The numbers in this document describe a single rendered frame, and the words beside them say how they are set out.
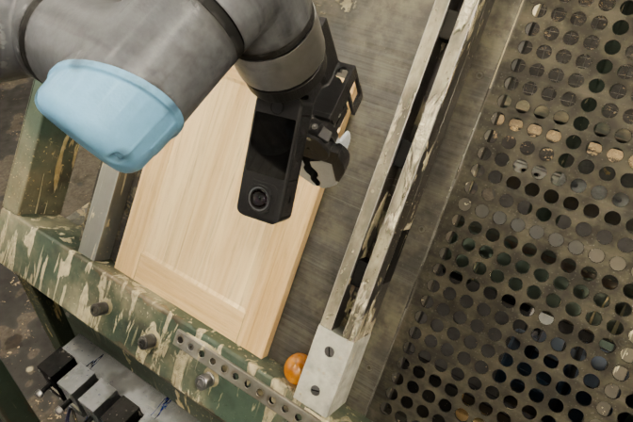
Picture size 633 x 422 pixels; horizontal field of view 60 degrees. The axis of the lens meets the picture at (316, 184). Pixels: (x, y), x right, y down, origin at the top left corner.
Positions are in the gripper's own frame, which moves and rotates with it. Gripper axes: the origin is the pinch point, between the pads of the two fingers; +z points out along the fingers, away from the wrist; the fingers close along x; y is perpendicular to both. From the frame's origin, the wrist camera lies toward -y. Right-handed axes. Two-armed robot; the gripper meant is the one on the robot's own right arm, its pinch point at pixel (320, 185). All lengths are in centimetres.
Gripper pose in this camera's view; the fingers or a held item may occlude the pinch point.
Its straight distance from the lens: 61.8
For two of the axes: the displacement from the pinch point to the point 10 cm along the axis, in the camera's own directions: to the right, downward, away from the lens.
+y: 4.1, -8.6, 3.2
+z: 2.1, 4.3, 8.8
